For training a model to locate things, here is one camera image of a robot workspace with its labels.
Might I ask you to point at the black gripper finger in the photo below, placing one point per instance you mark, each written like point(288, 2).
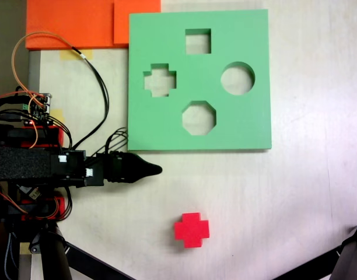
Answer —
point(140, 174)
point(140, 163)

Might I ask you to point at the red cross columnar block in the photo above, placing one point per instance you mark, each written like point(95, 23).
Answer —
point(191, 230)

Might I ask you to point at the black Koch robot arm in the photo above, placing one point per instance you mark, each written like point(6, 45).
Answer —
point(24, 163)

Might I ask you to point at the green shape hole board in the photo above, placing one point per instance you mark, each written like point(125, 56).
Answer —
point(172, 131)

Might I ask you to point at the large orange flat block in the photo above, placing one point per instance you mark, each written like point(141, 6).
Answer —
point(67, 23)

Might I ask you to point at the yellow masking tape piece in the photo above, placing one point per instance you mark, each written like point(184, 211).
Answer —
point(24, 249)
point(86, 55)
point(58, 115)

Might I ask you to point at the grey power connector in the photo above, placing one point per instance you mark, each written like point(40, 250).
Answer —
point(35, 195)

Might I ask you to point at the small circuit board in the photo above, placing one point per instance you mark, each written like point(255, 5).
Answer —
point(38, 109)

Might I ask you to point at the thick black tripod tube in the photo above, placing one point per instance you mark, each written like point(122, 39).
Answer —
point(54, 256)

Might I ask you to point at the notched black tripod leg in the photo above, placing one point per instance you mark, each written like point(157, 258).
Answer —
point(350, 256)

